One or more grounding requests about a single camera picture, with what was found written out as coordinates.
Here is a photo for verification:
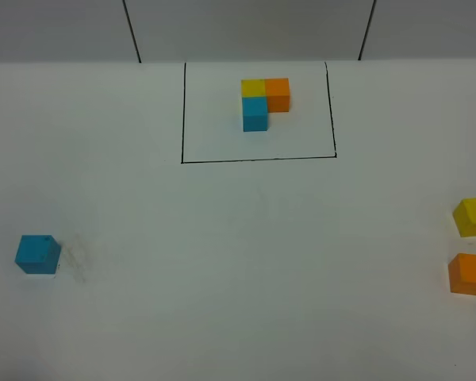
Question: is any template orange block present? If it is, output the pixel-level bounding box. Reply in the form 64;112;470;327
265;78;290;113

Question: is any template blue block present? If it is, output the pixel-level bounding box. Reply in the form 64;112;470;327
242;97;269;132

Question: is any template yellow block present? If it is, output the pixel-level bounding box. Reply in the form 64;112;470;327
241;79;267;98

